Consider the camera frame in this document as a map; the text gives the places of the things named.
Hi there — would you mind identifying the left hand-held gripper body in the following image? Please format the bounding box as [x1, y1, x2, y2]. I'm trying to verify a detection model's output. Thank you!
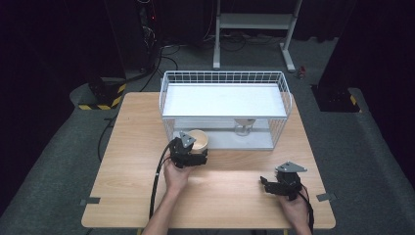
[167, 130, 208, 169]

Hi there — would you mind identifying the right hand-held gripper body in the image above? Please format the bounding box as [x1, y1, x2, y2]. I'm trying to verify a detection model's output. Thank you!
[273, 161, 308, 202]

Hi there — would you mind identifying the white wire shelf rack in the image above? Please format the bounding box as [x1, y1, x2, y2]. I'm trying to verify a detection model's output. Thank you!
[159, 70, 294, 152]

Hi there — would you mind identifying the person's left hand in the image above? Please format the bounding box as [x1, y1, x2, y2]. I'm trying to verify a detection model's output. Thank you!
[162, 161, 196, 198]

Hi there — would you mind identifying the person's right hand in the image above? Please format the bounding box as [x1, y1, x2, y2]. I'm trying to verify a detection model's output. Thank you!
[279, 192, 311, 227]

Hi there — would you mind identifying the grey tape piece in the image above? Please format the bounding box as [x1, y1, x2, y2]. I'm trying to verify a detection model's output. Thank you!
[79, 197, 102, 207]
[315, 192, 339, 203]

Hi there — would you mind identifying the clear glass cup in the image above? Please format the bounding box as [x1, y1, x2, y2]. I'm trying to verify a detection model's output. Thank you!
[233, 117, 256, 137]

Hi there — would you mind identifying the black stand with striped base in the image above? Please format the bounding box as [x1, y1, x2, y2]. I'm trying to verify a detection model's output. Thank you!
[77, 75, 127, 112]
[311, 82, 363, 114]

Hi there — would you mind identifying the dark equipment tower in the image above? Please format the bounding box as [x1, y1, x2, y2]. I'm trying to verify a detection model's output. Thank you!
[135, 0, 164, 74]

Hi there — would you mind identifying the white metal stand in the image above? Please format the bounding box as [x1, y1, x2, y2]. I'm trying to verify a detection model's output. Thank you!
[212, 0, 303, 73]

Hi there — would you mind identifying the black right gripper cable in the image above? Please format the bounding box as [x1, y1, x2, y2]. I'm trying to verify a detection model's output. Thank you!
[298, 183, 315, 235]

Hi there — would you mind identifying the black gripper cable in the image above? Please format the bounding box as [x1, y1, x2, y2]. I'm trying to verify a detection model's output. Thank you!
[298, 183, 315, 235]
[148, 143, 174, 220]

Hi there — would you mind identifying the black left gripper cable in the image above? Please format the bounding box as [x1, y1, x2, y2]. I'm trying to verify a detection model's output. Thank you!
[148, 143, 174, 220]

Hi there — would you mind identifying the black floor cable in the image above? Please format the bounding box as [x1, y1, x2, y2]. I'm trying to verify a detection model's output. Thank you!
[97, 115, 119, 163]

